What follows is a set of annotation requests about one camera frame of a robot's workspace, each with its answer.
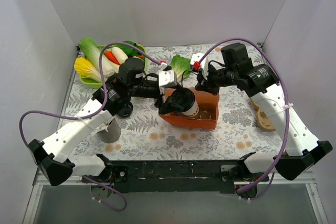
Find napa cabbage green white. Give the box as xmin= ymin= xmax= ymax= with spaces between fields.
xmin=78 ymin=37 xmax=116 ymax=78

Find orange carrot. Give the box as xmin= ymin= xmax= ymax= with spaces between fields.
xmin=105 ymin=51 xmax=120 ymax=65

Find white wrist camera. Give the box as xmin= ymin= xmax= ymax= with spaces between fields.
xmin=158 ymin=69 xmax=177 ymax=94
xmin=190 ymin=53 xmax=208 ymax=79

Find green vegetable tray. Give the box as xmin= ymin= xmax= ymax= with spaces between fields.
xmin=79 ymin=44 xmax=148 ymax=89

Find yellow cabbage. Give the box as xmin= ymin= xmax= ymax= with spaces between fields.
xmin=74 ymin=57 xmax=102 ymax=82

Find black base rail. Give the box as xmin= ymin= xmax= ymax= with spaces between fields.
xmin=81 ymin=159 xmax=270 ymax=195

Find grey straw holder cup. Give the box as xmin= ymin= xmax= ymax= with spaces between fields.
xmin=97 ymin=119 xmax=121 ymax=144

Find orange paper bag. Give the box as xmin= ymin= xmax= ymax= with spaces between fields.
xmin=159 ymin=83 xmax=219 ymax=130

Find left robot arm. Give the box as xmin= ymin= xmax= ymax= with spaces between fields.
xmin=28 ymin=58 xmax=178 ymax=186

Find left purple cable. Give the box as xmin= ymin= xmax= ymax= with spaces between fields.
xmin=18 ymin=41 xmax=169 ymax=212

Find black plastic cup lid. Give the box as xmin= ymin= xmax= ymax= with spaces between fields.
xmin=171 ymin=88 xmax=195 ymax=112

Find loose green lettuce head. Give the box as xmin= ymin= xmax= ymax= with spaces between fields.
xmin=170 ymin=55 xmax=191 ymax=82

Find brown cardboard cup carrier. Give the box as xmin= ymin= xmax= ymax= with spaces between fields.
xmin=250 ymin=99 xmax=275 ymax=132

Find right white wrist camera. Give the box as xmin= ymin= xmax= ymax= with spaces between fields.
xmin=190 ymin=53 xmax=208 ymax=79

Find floral table mat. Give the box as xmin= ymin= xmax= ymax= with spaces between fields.
xmin=63 ymin=45 xmax=282 ymax=160

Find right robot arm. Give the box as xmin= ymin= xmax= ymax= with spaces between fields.
xmin=191 ymin=42 xmax=333 ymax=181

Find white radish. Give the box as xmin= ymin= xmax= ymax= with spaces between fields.
xmin=111 ymin=47 xmax=128 ymax=65

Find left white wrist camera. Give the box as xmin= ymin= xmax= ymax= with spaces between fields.
xmin=158 ymin=69 xmax=177 ymax=94

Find green bok choy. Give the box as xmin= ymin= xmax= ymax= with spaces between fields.
xmin=123 ymin=40 xmax=143 ymax=58

